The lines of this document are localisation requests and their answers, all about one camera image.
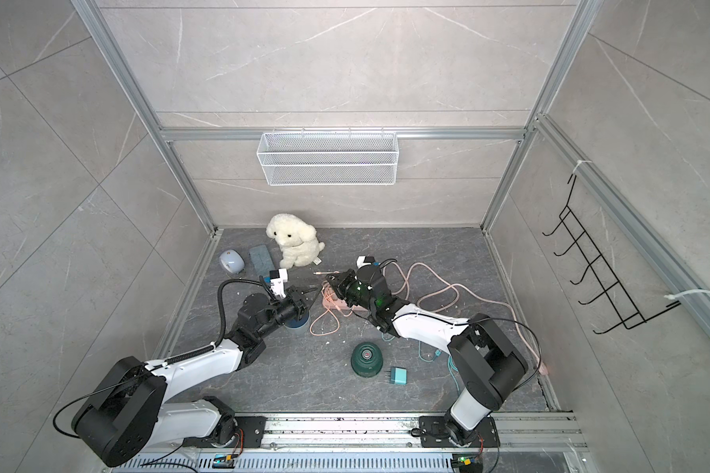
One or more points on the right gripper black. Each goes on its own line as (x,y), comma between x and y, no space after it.
(342,287)

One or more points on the teal usb wall charger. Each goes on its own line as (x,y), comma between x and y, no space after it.
(398,376)

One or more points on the white wire mesh basket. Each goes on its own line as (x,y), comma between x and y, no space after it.
(329,158)

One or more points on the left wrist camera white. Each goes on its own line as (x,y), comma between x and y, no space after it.
(277,280)

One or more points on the white plush dog toy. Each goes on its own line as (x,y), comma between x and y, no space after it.
(297,240)

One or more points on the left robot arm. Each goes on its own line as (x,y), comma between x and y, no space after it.
(133,407)

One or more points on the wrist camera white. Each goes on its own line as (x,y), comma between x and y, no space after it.
(277,280)
(368,260)

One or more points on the pink power strip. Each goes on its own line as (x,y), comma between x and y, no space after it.
(334,304)

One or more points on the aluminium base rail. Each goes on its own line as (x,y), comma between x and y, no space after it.
(381,442)

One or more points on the green cordless meat grinder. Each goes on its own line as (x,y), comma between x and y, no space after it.
(367,360)

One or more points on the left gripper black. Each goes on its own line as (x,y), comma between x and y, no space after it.
(297,302)

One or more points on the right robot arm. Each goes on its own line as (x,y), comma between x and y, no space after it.
(490,366)

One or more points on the blue cordless meat grinder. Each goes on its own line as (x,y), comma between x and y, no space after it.
(295,323)

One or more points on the black wire hook rack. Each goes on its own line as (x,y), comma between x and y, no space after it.
(599,269)

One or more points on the light blue round gadget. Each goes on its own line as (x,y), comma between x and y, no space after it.
(232,262)

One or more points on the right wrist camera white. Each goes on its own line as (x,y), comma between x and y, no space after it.
(368,260)

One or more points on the grey-blue rectangular case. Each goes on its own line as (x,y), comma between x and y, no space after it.
(261,260)

